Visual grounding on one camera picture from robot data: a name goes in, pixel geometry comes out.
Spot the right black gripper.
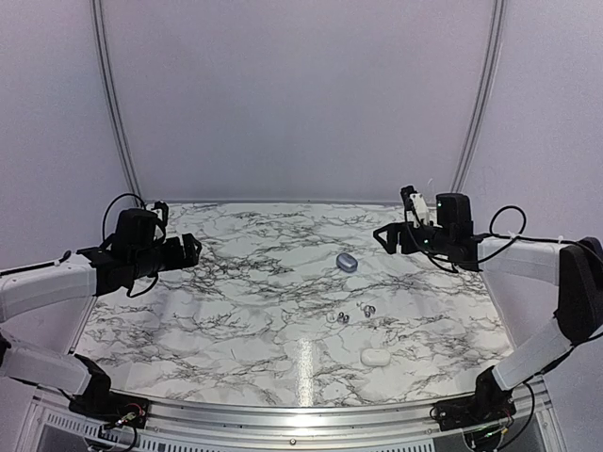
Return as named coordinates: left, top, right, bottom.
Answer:
left=374, top=221, right=454, bottom=256

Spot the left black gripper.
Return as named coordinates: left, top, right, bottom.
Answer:
left=130, top=233, right=202, bottom=280

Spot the blue earbud charging case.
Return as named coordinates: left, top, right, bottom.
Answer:
left=335, top=252, right=358, bottom=273

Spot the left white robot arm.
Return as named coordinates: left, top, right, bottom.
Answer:
left=1, top=204, right=202, bottom=419

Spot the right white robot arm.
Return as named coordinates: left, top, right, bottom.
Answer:
left=373, top=186, right=602, bottom=422

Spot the white earbud charging case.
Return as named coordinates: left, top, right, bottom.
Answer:
left=360, top=348, right=391, bottom=367

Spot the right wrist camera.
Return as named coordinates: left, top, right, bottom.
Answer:
left=400, top=186, right=432, bottom=228

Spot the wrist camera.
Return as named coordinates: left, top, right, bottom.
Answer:
left=152, top=201, right=170, bottom=236
left=400, top=186, right=432, bottom=228

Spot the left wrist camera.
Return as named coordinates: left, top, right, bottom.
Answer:
left=152, top=201, right=170, bottom=236

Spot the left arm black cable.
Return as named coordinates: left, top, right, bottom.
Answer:
left=102, top=192, right=159, bottom=299

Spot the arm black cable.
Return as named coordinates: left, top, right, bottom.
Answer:
left=423, top=205, right=585, bottom=274
left=102, top=192, right=159, bottom=299

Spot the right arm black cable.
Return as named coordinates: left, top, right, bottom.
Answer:
left=423, top=205, right=585, bottom=274

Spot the aluminium front rail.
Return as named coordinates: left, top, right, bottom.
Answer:
left=27, top=376, right=552, bottom=452

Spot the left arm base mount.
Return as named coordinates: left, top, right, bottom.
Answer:
left=62, top=392, right=151, bottom=451

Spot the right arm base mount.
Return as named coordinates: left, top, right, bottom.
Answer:
left=429, top=385, right=536, bottom=451

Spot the left aluminium corner post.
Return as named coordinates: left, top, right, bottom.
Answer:
left=90, top=0, right=143, bottom=198

